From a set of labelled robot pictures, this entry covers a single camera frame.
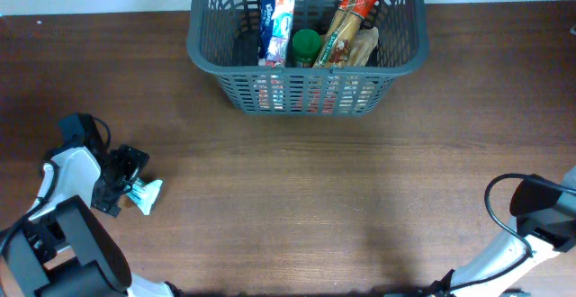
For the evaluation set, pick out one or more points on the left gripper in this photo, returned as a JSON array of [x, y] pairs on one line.
[[130, 159]]

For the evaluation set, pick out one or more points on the spaghetti pasta package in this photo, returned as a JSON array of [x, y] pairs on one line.
[[336, 45]]

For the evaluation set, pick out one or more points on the teal tissue packet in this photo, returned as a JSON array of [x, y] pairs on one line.
[[144, 195]]

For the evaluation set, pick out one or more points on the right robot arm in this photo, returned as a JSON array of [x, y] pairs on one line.
[[541, 227]]

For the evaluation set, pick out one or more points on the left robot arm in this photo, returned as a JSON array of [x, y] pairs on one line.
[[58, 247]]

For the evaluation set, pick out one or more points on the green lid Knorr jar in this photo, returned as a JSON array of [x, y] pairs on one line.
[[306, 45]]

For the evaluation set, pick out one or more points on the Kleenex tissue multipack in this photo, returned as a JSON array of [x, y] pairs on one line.
[[275, 27]]

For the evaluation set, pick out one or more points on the grey plastic shopping basket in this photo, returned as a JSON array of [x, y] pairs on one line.
[[223, 40]]

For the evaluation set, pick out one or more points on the beige snack bag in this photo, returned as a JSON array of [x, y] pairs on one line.
[[365, 47]]

